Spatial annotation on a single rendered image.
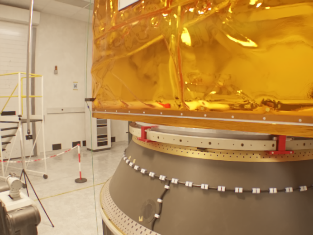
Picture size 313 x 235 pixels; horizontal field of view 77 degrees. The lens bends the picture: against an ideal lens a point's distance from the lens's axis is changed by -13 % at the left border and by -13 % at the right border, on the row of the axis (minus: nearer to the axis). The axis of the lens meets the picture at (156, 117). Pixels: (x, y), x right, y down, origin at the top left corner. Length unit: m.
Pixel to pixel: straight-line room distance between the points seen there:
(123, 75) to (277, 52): 1.00
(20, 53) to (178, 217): 7.92
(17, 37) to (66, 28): 1.98
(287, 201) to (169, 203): 0.57
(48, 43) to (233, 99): 8.30
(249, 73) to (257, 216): 0.64
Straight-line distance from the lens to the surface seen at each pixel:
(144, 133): 1.33
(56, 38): 9.12
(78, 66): 9.28
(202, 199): 1.11
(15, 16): 8.53
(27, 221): 1.21
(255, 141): 1.09
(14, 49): 8.48
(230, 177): 1.10
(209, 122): 1.15
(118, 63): 1.62
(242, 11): 1.10
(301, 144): 1.19
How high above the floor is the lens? 1.89
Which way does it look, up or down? 4 degrees down
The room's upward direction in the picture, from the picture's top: straight up
